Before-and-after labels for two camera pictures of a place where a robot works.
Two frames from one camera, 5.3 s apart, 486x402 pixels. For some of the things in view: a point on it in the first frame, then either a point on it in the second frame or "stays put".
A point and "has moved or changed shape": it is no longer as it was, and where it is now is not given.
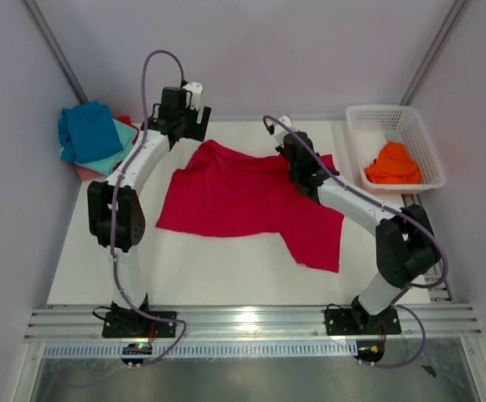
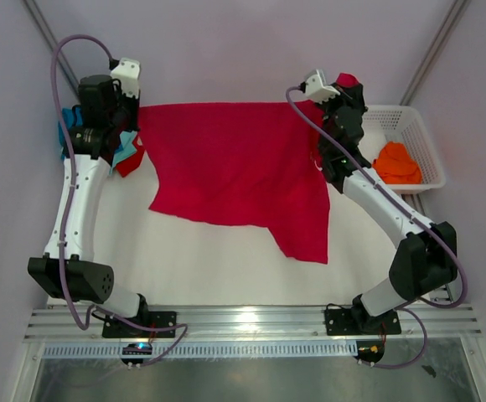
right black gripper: x=281 y=149 to x=354 y=95
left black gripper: x=198 y=131 to x=133 y=102
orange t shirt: x=394 y=165 stays put
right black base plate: x=356 y=322 stays put
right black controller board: x=370 y=351 stays put
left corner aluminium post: x=56 y=50 stays put
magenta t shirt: x=221 y=188 has moved or changed shape
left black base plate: x=129 y=324 stays put
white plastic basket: x=373 y=126 stays put
